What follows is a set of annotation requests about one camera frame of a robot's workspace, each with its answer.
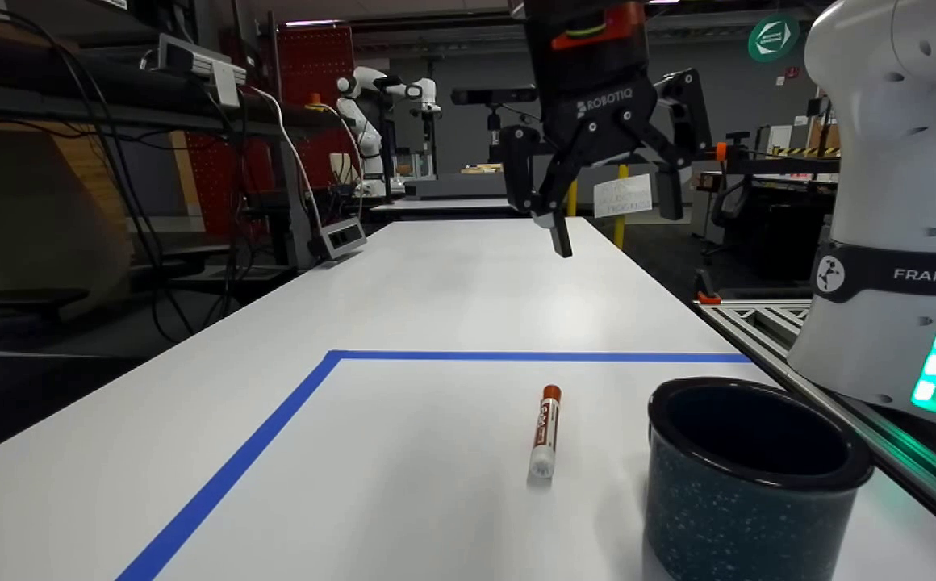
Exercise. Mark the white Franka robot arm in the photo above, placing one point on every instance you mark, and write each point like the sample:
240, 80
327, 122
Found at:
897, 163

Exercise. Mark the dark blue speckled mug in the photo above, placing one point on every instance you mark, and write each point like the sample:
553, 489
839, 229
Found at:
736, 528

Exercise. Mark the aluminium rail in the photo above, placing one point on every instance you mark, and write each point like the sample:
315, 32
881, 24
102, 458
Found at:
747, 323

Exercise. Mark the blue tape line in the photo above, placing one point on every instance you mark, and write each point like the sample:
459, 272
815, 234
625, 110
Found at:
274, 425

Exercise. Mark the black camera on stand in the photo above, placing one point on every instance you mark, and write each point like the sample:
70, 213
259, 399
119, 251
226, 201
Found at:
489, 94

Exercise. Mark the white power strip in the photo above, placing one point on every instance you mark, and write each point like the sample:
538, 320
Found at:
198, 61

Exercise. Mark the yellow post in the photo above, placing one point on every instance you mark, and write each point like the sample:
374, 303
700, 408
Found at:
571, 198
621, 229

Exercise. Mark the grey work table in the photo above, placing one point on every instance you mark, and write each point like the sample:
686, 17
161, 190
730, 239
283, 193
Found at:
457, 201

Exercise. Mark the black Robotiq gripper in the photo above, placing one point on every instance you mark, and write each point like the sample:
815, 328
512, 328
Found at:
592, 76

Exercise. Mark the red cabinet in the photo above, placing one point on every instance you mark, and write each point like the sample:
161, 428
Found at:
311, 66

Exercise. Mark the dark metal shelf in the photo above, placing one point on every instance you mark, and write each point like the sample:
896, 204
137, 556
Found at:
38, 96

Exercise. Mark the tan wooden board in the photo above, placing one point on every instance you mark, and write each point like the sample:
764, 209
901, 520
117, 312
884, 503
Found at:
26, 204

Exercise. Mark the round green sign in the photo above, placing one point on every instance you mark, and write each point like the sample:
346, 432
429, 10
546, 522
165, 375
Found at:
772, 36

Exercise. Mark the small white robot arm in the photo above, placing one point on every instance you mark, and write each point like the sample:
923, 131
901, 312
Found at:
366, 131

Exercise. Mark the small orange clamp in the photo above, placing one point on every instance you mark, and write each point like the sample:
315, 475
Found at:
709, 298

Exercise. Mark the grey box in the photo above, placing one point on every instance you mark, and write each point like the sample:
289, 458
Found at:
341, 236

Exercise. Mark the white paper sign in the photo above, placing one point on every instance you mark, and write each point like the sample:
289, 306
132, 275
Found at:
625, 193

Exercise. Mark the red and white marker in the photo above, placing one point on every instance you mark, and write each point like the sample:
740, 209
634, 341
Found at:
542, 429

